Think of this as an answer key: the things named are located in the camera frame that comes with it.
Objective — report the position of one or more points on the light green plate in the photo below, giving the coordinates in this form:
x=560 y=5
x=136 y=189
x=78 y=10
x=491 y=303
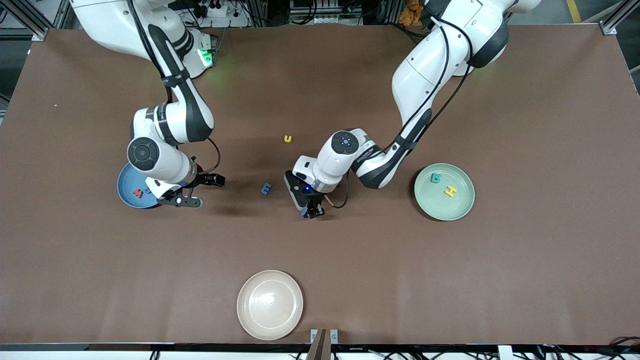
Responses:
x=444 y=205

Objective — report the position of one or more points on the metal table edge bracket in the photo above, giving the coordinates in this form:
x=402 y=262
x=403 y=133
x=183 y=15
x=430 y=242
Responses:
x=334 y=336

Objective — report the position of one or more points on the yellow foam letter H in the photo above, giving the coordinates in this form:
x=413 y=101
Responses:
x=451 y=191

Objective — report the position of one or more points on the white power strip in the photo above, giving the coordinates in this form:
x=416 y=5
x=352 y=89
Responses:
x=217 y=10

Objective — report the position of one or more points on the blue foam letter m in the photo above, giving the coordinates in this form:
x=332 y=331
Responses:
x=266 y=188

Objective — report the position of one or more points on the bag of orange items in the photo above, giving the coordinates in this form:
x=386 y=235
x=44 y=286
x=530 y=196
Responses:
x=411 y=15

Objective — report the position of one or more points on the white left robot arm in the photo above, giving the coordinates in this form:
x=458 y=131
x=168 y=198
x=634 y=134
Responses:
x=425 y=60

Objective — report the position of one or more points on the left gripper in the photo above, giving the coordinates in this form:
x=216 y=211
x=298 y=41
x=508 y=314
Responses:
x=314 y=203

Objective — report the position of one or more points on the aluminium frame profile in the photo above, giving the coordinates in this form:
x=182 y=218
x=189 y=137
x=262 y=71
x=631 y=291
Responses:
x=611 y=25
x=27 y=19

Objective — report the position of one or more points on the blue plate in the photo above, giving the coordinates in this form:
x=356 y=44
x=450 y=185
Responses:
x=127 y=192

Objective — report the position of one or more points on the teal foam capital letter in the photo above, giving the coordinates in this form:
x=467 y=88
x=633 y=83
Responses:
x=436 y=178

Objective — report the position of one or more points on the brown table cover mat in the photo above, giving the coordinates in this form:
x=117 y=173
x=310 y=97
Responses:
x=350 y=275

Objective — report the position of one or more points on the beige plate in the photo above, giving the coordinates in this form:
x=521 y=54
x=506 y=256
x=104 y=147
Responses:
x=270 y=305

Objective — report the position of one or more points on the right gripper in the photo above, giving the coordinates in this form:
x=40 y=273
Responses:
x=202 y=178

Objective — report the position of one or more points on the red foam letter w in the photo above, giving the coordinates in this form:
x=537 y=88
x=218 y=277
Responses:
x=137 y=192

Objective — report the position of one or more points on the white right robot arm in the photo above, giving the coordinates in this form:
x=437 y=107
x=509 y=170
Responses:
x=100 y=20

